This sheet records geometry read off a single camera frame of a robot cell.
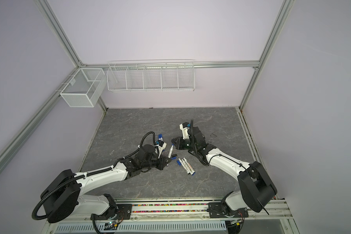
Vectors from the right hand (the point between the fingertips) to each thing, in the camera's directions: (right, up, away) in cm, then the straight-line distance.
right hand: (172, 141), depth 82 cm
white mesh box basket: (-61, +33, +14) cm, 71 cm away
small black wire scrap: (+29, +2, +22) cm, 36 cm away
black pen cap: (+1, -10, +10) cm, 14 cm away
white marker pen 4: (+10, -15, +7) cm, 19 cm away
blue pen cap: (+4, -15, +9) cm, 17 cm away
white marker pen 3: (+7, -16, +7) cm, 19 cm away
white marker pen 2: (-1, -6, 0) cm, 6 cm away
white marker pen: (-10, +1, +20) cm, 22 cm away
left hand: (-1, -11, -1) cm, 11 cm away
